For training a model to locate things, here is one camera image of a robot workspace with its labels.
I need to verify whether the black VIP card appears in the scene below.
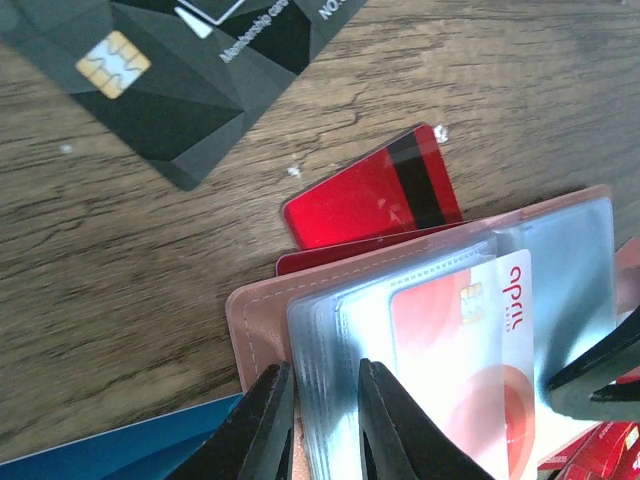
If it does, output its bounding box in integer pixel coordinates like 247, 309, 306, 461
1, 1, 361, 191

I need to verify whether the white card red circle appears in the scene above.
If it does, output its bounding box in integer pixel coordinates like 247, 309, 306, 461
390, 249, 536, 479

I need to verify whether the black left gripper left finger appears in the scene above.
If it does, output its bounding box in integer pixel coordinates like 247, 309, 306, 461
168, 363, 294, 480

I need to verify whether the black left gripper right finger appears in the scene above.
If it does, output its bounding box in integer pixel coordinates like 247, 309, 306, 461
358, 359, 491, 480

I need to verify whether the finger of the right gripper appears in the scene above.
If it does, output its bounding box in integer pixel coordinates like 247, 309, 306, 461
545, 310, 639, 420

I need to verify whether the red striped card by holder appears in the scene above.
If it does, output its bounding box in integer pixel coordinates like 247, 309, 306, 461
282, 124, 463, 249

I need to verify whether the blue card in pile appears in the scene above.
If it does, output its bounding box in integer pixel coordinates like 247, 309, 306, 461
1, 394, 242, 479

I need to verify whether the pink card holder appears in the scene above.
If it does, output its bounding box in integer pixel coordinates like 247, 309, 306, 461
226, 185, 639, 479

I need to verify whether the red VIP card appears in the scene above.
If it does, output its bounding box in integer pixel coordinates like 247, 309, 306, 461
538, 422, 639, 480

